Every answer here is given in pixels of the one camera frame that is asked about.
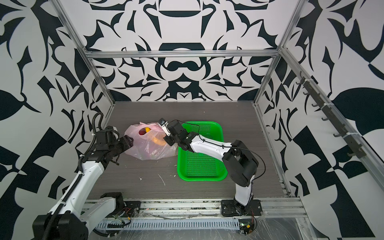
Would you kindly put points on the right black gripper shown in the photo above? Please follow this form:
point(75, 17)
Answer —
point(168, 139)

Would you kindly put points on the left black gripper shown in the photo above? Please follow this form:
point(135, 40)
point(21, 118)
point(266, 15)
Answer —
point(126, 141)

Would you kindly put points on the pink plastic bag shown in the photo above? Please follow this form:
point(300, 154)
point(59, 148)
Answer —
point(144, 148)

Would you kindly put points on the green plastic basket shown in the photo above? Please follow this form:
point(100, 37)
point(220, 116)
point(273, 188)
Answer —
point(197, 167)

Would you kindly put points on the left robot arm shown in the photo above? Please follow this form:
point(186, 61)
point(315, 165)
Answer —
point(66, 220)

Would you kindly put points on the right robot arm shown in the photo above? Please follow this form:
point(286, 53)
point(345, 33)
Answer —
point(239, 161)

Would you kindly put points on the fruit inside bag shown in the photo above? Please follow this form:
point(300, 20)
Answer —
point(146, 130)

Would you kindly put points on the small circuit board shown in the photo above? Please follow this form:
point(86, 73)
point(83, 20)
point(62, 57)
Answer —
point(247, 226)

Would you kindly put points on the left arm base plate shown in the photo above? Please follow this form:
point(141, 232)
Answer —
point(129, 209)

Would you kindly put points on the aluminium front rail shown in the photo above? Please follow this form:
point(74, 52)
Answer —
point(211, 209)

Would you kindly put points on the white slotted cable duct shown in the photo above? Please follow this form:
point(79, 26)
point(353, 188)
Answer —
point(175, 224)

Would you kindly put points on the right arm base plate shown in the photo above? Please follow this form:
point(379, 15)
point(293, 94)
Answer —
point(231, 208)

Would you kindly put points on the black wall hook rail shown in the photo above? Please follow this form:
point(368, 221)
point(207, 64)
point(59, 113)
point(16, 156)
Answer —
point(333, 116)

